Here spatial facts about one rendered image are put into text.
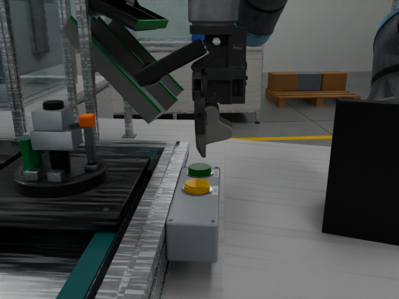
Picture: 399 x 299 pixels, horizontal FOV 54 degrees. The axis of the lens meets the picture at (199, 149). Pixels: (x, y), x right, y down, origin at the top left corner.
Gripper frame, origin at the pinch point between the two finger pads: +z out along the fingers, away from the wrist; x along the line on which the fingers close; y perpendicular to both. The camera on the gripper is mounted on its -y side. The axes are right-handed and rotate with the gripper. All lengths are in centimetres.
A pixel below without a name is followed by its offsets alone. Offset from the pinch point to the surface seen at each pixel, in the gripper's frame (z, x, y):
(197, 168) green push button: 3.1, -0.7, -0.3
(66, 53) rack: -11, 54, -42
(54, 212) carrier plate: 3.3, -17.4, -18.1
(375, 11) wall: -34, 907, 345
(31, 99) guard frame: 13, 101, -79
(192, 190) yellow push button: 3.6, -8.8, -0.5
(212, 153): 14.3, 39.5, 1.0
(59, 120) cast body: -7.0, -8.5, -19.9
